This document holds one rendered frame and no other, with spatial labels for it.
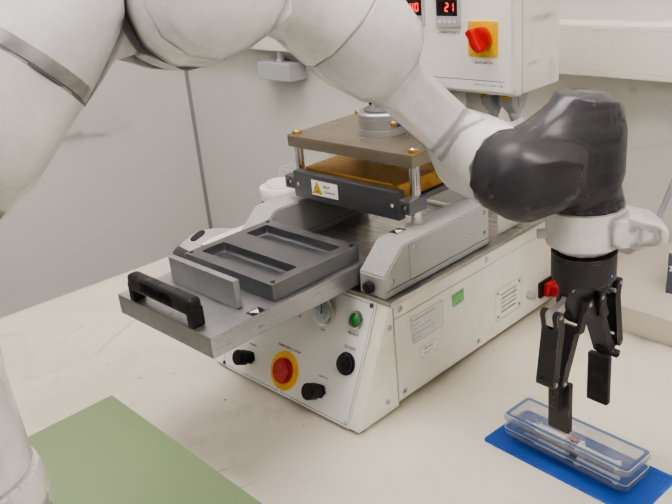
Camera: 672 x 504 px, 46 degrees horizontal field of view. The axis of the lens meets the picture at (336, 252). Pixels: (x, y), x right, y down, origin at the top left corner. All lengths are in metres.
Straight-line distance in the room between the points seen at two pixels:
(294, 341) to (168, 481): 0.38
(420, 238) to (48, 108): 0.64
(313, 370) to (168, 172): 1.72
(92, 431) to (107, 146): 1.74
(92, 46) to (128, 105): 2.06
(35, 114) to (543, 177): 0.49
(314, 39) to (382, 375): 0.57
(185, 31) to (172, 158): 2.21
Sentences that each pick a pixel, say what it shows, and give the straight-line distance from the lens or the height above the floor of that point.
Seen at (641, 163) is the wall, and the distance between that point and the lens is 1.67.
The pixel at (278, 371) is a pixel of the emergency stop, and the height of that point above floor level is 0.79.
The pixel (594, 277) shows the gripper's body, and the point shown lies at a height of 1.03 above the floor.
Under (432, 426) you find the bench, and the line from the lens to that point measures 1.16.
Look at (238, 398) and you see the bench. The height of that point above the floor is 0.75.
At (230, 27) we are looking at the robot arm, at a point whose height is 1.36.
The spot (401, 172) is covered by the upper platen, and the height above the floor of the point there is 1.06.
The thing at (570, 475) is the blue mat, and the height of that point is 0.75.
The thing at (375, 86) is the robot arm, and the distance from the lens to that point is 0.76.
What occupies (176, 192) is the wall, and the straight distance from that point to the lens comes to 2.85.
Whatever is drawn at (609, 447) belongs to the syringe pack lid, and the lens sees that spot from 1.06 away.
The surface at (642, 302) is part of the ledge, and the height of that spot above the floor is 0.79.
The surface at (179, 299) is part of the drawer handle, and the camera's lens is 1.01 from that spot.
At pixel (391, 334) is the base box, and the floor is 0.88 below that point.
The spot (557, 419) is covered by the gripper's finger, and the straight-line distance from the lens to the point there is 1.03.
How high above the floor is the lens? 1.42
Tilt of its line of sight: 22 degrees down
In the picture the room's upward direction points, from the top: 5 degrees counter-clockwise
